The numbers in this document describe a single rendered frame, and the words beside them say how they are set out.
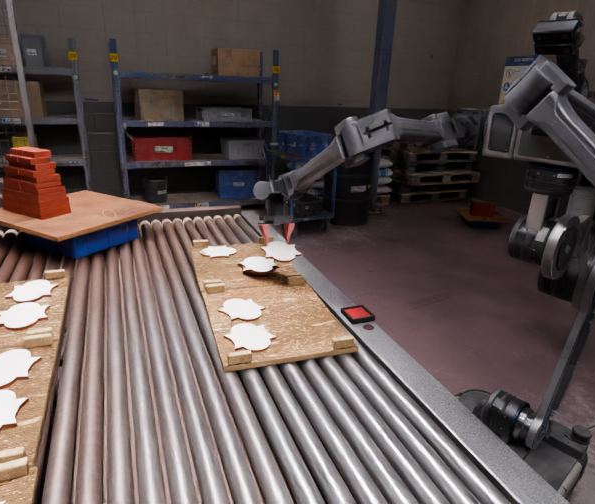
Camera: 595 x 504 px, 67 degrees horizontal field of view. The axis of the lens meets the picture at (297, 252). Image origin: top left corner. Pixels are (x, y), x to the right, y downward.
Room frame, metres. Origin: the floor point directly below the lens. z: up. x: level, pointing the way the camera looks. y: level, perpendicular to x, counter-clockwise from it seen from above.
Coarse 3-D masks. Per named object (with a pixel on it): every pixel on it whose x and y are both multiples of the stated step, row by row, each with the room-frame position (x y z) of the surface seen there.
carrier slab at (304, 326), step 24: (264, 288) 1.32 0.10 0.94; (288, 288) 1.33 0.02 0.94; (216, 312) 1.15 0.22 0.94; (264, 312) 1.16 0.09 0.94; (288, 312) 1.17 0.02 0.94; (312, 312) 1.17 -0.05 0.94; (216, 336) 1.02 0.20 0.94; (288, 336) 1.03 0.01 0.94; (312, 336) 1.04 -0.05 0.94; (336, 336) 1.05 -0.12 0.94; (264, 360) 0.92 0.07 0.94; (288, 360) 0.94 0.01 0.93
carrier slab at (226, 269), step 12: (192, 252) 1.62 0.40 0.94; (240, 252) 1.64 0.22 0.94; (252, 252) 1.64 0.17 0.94; (264, 252) 1.65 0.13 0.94; (204, 264) 1.50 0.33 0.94; (216, 264) 1.51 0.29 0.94; (228, 264) 1.51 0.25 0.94; (276, 264) 1.53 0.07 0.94; (288, 264) 1.54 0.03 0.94; (204, 276) 1.40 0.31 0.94; (216, 276) 1.40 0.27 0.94; (228, 276) 1.40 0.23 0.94; (240, 276) 1.41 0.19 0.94; (252, 276) 1.41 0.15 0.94; (264, 276) 1.42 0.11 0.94; (276, 276) 1.42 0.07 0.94; (228, 288) 1.31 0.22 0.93; (240, 288) 1.33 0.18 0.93
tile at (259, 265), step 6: (246, 258) 1.49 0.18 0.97; (252, 258) 1.50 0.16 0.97; (258, 258) 1.50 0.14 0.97; (240, 264) 1.45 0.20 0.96; (246, 264) 1.44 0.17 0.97; (252, 264) 1.44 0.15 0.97; (258, 264) 1.44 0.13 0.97; (264, 264) 1.44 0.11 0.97; (270, 264) 1.45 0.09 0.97; (246, 270) 1.39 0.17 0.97; (252, 270) 1.40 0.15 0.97; (258, 270) 1.39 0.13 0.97; (264, 270) 1.39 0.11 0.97; (270, 270) 1.40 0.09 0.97
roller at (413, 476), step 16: (224, 224) 2.04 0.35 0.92; (336, 368) 0.92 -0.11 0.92; (336, 384) 0.88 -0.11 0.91; (352, 384) 0.87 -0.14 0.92; (352, 400) 0.82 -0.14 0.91; (368, 416) 0.76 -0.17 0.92; (368, 432) 0.74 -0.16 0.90; (384, 432) 0.72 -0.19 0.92; (384, 448) 0.69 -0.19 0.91; (400, 448) 0.67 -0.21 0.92; (400, 464) 0.64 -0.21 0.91; (416, 464) 0.64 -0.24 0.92; (416, 480) 0.60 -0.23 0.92; (416, 496) 0.59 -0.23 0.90; (432, 496) 0.57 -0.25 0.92
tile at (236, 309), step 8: (224, 304) 1.18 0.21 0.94; (232, 304) 1.19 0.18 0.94; (240, 304) 1.19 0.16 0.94; (248, 304) 1.19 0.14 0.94; (256, 304) 1.19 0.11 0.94; (224, 312) 1.14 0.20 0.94; (232, 312) 1.14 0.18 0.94; (240, 312) 1.14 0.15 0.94; (248, 312) 1.14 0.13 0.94; (256, 312) 1.14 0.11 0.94; (232, 320) 1.10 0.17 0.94; (248, 320) 1.10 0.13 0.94
